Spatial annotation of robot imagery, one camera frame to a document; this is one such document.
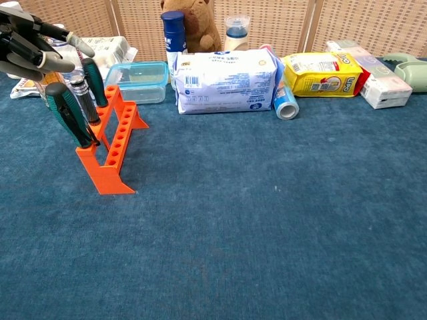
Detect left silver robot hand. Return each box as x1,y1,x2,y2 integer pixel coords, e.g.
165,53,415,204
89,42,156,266
0,6,96,83

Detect large green black screwdriver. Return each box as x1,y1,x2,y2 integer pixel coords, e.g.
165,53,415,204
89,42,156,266
45,82,101,149

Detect small green screwdriver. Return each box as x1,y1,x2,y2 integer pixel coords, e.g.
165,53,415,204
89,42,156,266
81,57,109,108

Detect orange plastic tool rack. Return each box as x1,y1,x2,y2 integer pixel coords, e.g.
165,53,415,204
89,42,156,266
75,85,150,195

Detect white egg carton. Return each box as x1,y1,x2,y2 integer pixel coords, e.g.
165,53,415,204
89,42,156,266
6,35,138,80

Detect clear container blue lid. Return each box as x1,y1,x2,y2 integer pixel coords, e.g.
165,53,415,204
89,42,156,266
103,61,169,105

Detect blue white spray can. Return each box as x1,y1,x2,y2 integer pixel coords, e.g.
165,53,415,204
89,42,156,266
161,10,188,90

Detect brown capybara plush toy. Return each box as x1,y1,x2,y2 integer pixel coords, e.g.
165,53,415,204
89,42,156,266
159,0,223,54

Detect white wet wipes pack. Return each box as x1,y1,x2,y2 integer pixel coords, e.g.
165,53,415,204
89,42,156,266
174,46,284,115

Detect white squeeze bottle clear cap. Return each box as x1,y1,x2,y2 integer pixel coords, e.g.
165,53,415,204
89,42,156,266
223,15,251,52

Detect wicker folding screen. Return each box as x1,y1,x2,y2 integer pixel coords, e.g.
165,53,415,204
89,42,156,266
16,0,427,63

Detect blue felt table cover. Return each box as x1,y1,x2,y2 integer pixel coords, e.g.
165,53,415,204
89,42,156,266
0,56,427,320

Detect yellow Lipo biscuit bag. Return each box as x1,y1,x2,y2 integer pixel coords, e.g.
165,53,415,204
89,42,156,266
282,52,364,98

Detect yellow red snack box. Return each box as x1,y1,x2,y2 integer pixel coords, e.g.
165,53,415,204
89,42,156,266
354,70,372,97

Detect pastel tissue box pack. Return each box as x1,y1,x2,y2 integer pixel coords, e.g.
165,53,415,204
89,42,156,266
325,39,414,110

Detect green lint roller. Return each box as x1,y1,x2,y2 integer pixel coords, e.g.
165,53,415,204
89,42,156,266
382,52,427,93

